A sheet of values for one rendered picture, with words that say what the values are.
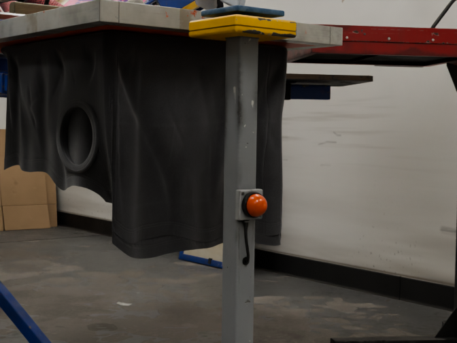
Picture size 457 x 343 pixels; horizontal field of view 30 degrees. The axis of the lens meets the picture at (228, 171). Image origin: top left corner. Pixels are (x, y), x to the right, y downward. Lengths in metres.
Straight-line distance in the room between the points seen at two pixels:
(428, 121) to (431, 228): 0.47
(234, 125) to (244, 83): 0.07
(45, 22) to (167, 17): 0.25
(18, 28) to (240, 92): 0.55
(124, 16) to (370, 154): 2.70
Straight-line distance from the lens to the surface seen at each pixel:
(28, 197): 6.51
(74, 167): 1.69
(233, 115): 1.41
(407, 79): 3.95
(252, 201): 1.38
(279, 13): 1.42
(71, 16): 1.57
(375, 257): 4.10
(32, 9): 2.09
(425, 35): 2.85
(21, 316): 2.80
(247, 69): 1.41
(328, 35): 1.81
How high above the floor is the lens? 0.78
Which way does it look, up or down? 3 degrees down
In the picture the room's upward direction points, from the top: 1 degrees clockwise
